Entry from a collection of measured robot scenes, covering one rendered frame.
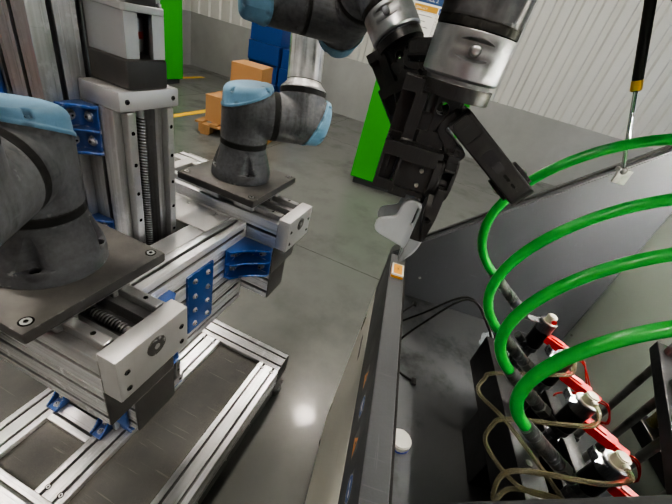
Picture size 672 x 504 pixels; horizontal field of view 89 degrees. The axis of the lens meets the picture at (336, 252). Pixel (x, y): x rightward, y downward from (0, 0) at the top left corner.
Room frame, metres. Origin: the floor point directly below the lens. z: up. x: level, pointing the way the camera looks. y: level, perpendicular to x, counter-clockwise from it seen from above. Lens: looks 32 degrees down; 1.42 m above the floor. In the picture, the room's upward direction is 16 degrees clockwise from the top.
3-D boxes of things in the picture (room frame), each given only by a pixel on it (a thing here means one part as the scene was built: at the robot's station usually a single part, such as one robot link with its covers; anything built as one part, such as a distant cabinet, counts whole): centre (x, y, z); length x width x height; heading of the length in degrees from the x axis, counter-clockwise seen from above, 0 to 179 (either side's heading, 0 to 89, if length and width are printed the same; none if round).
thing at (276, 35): (6.83, 1.82, 0.61); 1.26 x 0.48 x 1.22; 77
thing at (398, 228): (0.38, -0.07, 1.24); 0.06 x 0.03 x 0.09; 86
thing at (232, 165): (0.85, 0.30, 1.09); 0.15 x 0.15 x 0.10
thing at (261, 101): (0.86, 0.30, 1.20); 0.13 x 0.12 x 0.14; 116
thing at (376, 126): (4.16, -0.43, 0.65); 0.95 x 0.86 x 1.30; 85
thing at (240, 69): (4.59, 1.61, 0.39); 1.20 x 0.85 x 0.79; 179
